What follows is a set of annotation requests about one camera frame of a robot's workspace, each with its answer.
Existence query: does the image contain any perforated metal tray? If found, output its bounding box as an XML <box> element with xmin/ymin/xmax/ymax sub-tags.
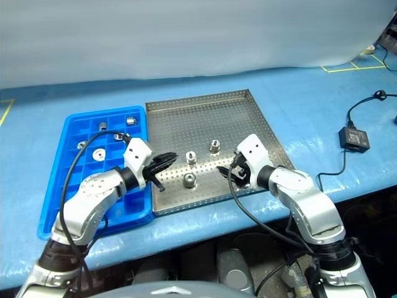
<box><xmin>145</xmin><ymin>88</ymin><xmax>297</xmax><ymax>218</ymax></box>

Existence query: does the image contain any thin black cable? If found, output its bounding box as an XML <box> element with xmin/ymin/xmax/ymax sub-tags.
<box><xmin>378</xmin><ymin>45</ymin><xmax>397</xmax><ymax>73</ymax></box>

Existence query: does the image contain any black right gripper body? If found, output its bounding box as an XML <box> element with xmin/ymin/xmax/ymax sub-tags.
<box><xmin>232</xmin><ymin>166</ymin><xmax>252</xmax><ymax>187</ymax></box>

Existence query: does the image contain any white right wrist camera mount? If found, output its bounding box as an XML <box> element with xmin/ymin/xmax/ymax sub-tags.
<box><xmin>234</xmin><ymin>133</ymin><xmax>274</xmax><ymax>191</ymax></box>

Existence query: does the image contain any black power adapter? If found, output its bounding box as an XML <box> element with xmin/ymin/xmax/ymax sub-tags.
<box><xmin>337</xmin><ymin>126</ymin><xmax>370</xmax><ymax>153</ymax></box>

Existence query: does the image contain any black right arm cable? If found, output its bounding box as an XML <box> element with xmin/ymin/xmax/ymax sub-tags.
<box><xmin>228</xmin><ymin>153</ymin><xmax>323</xmax><ymax>298</ymax></box>

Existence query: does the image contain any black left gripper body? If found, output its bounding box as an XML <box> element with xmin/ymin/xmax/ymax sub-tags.
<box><xmin>142</xmin><ymin>156</ymin><xmax>161</xmax><ymax>184</ymax></box>

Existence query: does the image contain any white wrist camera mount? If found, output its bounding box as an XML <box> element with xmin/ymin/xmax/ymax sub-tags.
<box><xmin>234</xmin><ymin>133</ymin><xmax>274</xmax><ymax>191</ymax></box>
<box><xmin>123</xmin><ymin>137</ymin><xmax>153</xmax><ymax>189</ymax></box>

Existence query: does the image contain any grey robot torso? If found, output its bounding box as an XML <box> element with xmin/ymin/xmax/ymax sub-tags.
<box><xmin>111</xmin><ymin>281</ymin><xmax>258</xmax><ymax>298</ymax></box>

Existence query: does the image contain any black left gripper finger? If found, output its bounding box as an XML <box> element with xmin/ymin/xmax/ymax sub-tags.
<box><xmin>150</xmin><ymin>176</ymin><xmax>166</xmax><ymax>193</ymax></box>
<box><xmin>154</xmin><ymin>151</ymin><xmax>179</xmax><ymax>170</ymax></box>

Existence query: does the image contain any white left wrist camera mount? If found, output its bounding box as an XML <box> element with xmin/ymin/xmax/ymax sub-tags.
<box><xmin>123</xmin><ymin>137</ymin><xmax>153</xmax><ymax>189</ymax></box>

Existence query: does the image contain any black device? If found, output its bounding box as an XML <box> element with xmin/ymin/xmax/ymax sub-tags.
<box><xmin>377</xmin><ymin>17</ymin><xmax>397</xmax><ymax>50</ymax></box>

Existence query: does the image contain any blue compartment tray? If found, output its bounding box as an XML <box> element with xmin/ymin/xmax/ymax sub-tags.
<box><xmin>37</xmin><ymin>105</ymin><xmax>154</xmax><ymax>242</ymax></box>

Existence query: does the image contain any black adapter cable with plug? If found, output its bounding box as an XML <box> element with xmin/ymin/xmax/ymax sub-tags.
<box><xmin>346</xmin><ymin>89</ymin><xmax>388</xmax><ymax>129</ymax></box>

